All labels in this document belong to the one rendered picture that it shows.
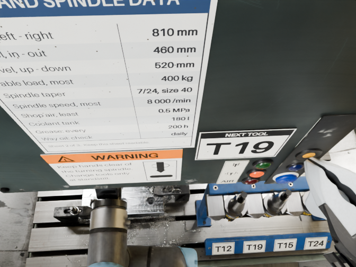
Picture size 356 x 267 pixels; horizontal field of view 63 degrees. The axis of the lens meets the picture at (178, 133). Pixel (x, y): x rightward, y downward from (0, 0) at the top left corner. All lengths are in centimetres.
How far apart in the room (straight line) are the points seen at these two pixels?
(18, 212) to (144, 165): 124
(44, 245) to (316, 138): 104
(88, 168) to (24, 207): 120
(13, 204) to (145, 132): 132
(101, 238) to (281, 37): 50
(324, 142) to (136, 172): 23
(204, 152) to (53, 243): 94
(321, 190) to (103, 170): 26
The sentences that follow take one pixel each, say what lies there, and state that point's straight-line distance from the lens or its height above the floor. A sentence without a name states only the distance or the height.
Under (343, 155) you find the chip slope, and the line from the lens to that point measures 152.
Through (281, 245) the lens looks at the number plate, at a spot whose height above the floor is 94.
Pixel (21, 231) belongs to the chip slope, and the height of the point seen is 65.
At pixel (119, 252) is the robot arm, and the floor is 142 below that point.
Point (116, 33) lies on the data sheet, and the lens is 18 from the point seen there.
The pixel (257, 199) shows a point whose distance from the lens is 86.
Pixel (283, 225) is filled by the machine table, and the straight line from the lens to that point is 121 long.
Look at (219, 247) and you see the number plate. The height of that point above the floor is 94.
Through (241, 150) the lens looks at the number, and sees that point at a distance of 34.
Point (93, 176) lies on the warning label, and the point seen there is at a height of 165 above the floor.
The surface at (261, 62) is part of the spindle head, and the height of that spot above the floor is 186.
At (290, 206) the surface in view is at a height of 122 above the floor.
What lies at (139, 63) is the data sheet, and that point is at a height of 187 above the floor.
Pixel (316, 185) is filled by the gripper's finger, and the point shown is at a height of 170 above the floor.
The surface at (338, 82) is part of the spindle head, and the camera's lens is 26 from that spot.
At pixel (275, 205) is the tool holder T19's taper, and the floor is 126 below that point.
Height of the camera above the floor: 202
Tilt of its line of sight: 62 degrees down
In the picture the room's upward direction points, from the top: 2 degrees clockwise
